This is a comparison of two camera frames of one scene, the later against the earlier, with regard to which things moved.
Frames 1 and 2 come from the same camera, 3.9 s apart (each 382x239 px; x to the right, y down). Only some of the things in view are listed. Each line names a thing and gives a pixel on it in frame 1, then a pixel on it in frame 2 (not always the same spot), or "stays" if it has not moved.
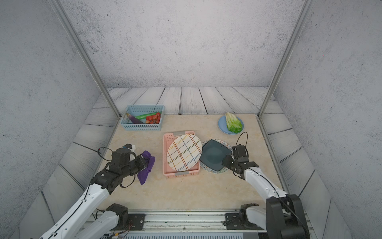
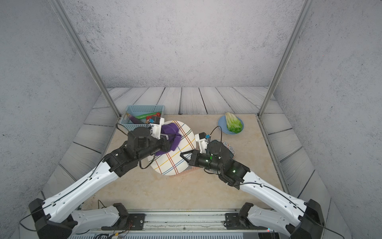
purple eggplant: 134,120 stays
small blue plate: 223,126 stays
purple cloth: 149,162 → 172,130
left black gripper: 140,159 → 165,143
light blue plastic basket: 138,110 stays
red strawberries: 153,119 stays
